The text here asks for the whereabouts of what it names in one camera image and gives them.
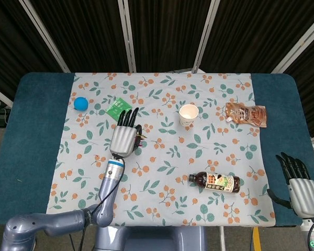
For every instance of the blue ball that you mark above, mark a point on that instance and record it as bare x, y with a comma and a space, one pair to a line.
81, 104

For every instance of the grey robot torso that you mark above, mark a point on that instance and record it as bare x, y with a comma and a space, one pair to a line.
151, 240

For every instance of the dark blue table cover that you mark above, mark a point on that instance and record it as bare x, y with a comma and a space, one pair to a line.
36, 130

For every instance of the green foil packet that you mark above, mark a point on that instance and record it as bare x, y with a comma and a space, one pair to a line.
115, 107

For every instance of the brown spouted snack pouch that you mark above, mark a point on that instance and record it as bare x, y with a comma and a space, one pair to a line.
248, 115

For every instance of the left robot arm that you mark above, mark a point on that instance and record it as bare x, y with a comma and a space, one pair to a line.
107, 183

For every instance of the dark tea bottle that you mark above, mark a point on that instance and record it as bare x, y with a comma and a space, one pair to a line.
219, 183

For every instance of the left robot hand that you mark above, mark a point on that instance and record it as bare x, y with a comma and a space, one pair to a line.
123, 139

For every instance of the floral patterned tablecloth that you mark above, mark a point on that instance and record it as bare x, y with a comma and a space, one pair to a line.
172, 157

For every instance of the white paper cup stack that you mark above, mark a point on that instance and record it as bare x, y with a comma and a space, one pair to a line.
188, 115

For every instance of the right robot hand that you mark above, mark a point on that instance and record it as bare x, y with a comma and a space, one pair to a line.
303, 193

